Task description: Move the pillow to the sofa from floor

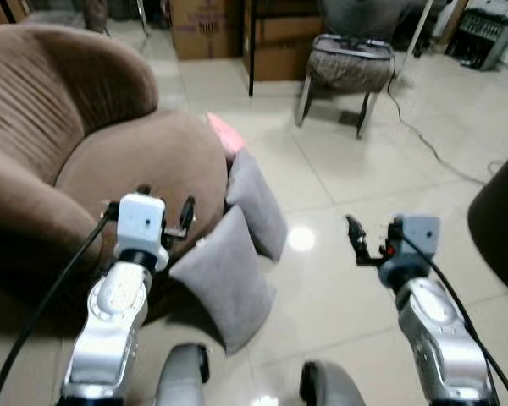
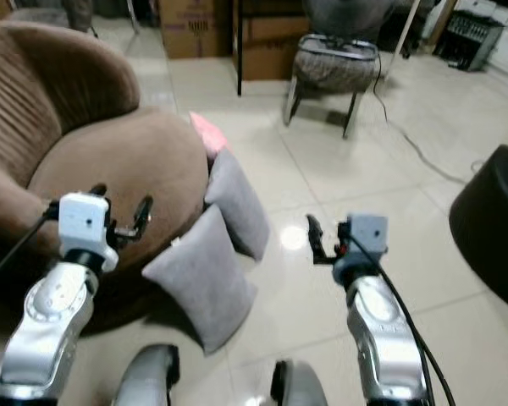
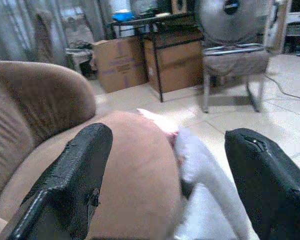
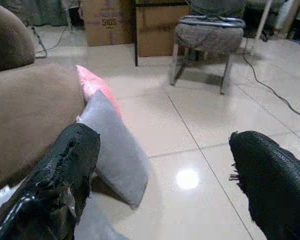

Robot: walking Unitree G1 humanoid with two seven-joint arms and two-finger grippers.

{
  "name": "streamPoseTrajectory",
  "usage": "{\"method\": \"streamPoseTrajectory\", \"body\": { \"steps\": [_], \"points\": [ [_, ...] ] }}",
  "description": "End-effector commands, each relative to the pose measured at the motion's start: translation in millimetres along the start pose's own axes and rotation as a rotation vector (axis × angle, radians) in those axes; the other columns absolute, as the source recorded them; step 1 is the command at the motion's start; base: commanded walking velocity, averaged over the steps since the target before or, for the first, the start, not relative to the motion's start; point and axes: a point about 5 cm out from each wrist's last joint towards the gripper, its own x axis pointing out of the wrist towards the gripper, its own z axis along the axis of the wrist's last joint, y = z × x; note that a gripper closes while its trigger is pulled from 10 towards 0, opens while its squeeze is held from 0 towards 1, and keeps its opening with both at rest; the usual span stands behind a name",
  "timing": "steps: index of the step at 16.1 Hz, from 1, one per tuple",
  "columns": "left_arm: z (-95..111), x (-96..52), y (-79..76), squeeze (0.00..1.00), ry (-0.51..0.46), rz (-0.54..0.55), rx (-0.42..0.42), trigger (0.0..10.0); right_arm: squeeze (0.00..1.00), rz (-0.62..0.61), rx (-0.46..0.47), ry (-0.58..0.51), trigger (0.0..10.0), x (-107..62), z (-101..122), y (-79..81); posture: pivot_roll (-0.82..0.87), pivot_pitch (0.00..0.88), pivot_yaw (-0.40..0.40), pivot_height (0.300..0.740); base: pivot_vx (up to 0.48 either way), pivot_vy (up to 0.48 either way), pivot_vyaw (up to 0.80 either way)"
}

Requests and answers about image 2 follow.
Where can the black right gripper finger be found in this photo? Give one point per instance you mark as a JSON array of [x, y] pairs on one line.
[[315, 231]]

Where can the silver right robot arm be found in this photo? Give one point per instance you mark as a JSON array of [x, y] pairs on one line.
[[381, 338]]

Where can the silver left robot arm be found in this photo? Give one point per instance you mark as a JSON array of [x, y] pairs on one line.
[[46, 330]]

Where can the brown fabric round sofa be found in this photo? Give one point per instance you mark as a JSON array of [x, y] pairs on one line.
[[118, 161]]

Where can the small grey square pillow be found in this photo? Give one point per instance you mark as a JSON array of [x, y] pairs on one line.
[[239, 203]]

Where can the large grey square pillow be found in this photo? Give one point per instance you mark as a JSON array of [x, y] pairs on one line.
[[203, 279]]

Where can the pink pillow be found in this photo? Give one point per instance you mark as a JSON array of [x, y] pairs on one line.
[[210, 132]]

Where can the grey right robot leg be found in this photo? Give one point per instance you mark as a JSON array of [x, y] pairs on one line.
[[298, 386]]

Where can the grey robot leg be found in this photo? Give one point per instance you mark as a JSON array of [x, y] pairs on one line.
[[146, 376], [298, 386]]

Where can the grey left robot leg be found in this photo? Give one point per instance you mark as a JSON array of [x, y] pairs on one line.
[[146, 376]]

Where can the black round stool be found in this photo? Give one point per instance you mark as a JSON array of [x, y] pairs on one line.
[[491, 220]]

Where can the metal chair with patterned seat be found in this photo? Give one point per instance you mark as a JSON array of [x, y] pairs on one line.
[[334, 66]]

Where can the brown cardboard box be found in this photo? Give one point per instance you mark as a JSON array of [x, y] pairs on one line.
[[195, 27]]

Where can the white pole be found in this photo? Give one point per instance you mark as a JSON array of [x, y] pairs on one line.
[[404, 30]]

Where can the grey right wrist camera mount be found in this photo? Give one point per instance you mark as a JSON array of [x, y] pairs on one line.
[[368, 233]]

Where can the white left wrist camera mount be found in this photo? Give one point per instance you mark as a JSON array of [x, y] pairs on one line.
[[85, 222]]

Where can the black frame shelf with cartons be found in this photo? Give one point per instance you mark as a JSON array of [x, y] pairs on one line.
[[267, 46]]

